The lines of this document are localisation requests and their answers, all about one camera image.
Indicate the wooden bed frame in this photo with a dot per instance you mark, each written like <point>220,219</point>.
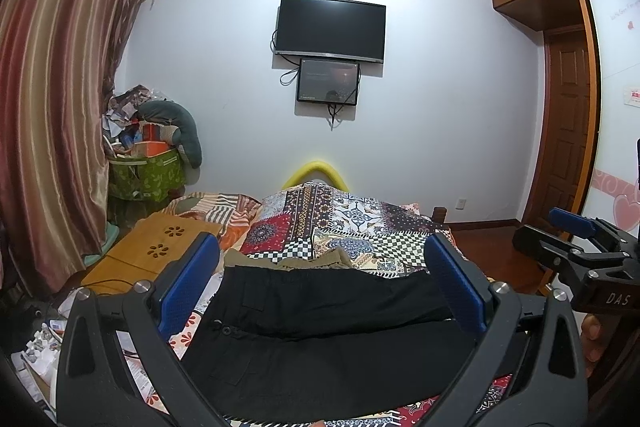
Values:
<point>439,215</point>

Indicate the brown wooden door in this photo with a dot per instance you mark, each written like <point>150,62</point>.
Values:
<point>564,127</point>

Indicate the green fabric storage box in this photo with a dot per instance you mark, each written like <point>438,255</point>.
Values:
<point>150,179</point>

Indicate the orange cardboard box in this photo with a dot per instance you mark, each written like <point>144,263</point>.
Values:
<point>144,149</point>

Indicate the yellow headboard cushion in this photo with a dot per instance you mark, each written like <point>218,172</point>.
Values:
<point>316,167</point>

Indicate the wooden lap desk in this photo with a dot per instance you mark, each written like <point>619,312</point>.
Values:
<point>145,251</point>

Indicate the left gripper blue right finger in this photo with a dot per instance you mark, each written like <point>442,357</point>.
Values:
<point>460,281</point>

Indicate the small black wall monitor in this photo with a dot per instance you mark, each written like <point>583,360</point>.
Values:
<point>328,82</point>

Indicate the black pants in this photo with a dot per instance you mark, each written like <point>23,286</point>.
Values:
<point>307,345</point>

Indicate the khaki pants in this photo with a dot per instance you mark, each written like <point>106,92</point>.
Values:
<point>333,259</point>

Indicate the wall-mounted black television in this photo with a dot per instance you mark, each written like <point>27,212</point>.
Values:
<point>331,28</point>

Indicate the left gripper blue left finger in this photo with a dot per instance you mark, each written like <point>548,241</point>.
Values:
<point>182,282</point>

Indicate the person's right hand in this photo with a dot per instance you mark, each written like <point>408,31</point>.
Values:
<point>592,341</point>

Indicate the patchwork patterned bedspread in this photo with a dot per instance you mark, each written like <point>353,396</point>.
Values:
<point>306,220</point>

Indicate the white wall socket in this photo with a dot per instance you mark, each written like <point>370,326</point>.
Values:
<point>461,203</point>

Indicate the red striped curtain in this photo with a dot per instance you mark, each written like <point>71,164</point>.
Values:
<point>58,64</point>

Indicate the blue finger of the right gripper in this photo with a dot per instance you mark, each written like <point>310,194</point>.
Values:
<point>571,223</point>

